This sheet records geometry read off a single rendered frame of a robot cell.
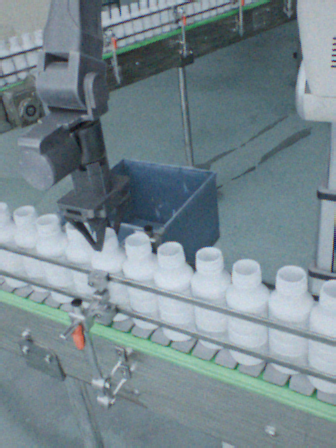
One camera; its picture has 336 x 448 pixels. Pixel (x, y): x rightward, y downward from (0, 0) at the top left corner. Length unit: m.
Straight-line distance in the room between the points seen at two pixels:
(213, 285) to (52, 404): 1.48
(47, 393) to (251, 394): 1.46
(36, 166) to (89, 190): 0.10
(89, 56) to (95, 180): 0.16
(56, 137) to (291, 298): 0.36
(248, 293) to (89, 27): 0.40
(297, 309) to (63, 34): 0.45
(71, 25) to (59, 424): 1.63
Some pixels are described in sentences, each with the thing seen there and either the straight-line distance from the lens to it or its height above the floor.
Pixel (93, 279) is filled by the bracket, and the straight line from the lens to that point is 0.78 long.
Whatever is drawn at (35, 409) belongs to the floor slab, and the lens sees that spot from 2.12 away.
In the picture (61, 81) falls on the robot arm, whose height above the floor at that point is 1.41.
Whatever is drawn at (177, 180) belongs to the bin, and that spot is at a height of 0.90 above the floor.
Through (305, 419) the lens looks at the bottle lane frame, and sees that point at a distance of 0.77.
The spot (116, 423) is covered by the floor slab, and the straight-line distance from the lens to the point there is 1.99.
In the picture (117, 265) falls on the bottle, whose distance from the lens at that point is 0.79.
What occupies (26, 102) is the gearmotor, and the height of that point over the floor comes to 0.95.
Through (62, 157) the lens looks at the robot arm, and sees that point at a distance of 0.64.
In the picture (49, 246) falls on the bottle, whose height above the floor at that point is 1.13.
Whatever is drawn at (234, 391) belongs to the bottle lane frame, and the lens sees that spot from 0.79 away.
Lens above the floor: 1.59
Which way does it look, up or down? 33 degrees down
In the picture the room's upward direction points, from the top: 8 degrees counter-clockwise
